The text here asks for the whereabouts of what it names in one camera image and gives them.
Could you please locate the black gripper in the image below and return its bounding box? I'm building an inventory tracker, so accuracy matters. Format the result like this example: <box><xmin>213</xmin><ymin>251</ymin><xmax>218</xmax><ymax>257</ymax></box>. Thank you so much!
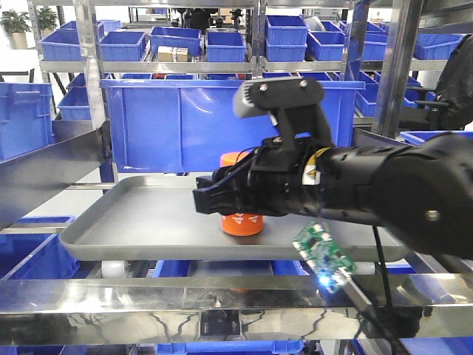
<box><xmin>193</xmin><ymin>137</ymin><xmax>321</xmax><ymax>217</ymax></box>

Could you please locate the orange cylindrical capacitor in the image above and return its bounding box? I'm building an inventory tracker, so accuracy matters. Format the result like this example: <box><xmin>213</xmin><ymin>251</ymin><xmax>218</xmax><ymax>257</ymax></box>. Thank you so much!
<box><xmin>220</xmin><ymin>152</ymin><xmax>264</xmax><ymax>237</ymax></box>

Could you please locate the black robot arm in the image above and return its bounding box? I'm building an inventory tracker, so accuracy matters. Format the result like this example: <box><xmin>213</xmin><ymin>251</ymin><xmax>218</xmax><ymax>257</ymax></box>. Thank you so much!
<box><xmin>193</xmin><ymin>132</ymin><xmax>472</xmax><ymax>259</ymax></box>

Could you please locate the stainless steel shelf rack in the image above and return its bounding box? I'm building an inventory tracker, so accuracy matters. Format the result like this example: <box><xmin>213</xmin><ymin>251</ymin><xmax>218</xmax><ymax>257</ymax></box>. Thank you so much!
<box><xmin>0</xmin><ymin>0</ymin><xmax>473</xmax><ymax>355</ymax></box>

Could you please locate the large blue storage bin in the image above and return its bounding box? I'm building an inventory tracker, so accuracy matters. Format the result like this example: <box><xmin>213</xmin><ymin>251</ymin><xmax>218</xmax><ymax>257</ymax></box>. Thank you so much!
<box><xmin>100</xmin><ymin>77</ymin><xmax>366</xmax><ymax>175</ymax></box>

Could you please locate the grey plastic tray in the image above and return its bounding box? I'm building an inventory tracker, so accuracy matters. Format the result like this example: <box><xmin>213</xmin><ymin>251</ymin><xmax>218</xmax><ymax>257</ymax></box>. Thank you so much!
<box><xmin>58</xmin><ymin>175</ymin><xmax>411</xmax><ymax>263</ymax></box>

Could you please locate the green circuit board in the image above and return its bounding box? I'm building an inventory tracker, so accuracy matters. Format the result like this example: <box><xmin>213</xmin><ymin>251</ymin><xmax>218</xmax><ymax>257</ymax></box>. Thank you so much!
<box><xmin>293</xmin><ymin>220</ymin><xmax>357</xmax><ymax>294</ymax></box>

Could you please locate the cardboard box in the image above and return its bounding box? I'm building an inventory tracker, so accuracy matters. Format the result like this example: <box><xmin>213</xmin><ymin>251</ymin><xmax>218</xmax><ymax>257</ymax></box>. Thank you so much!
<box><xmin>157</xmin><ymin>46</ymin><xmax>188</xmax><ymax>62</ymax></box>

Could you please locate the blue crate at left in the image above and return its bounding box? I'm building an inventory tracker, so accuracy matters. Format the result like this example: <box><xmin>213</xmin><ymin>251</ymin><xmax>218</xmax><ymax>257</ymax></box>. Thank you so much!
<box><xmin>1</xmin><ymin>82</ymin><xmax>55</xmax><ymax>161</ymax></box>

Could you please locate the potted green plant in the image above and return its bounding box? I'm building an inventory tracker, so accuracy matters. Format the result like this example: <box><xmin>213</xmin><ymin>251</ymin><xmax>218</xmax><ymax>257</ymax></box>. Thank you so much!
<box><xmin>1</xmin><ymin>9</ymin><xmax>31</xmax><ymax>50</ymax></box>

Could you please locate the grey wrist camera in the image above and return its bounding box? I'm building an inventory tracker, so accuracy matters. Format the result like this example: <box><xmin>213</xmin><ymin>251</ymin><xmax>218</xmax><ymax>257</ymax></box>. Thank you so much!
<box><xmin>233</xmin><ymin>77</ymin><xmax>325</xmax><ymax>118</ymax></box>

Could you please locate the black cable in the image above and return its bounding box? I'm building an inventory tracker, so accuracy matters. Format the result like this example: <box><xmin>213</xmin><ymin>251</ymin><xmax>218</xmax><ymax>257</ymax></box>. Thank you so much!
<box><xmin>371</xmin><ymin>224</ymin><xmax>411</xmax><ymax>355</ymax></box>

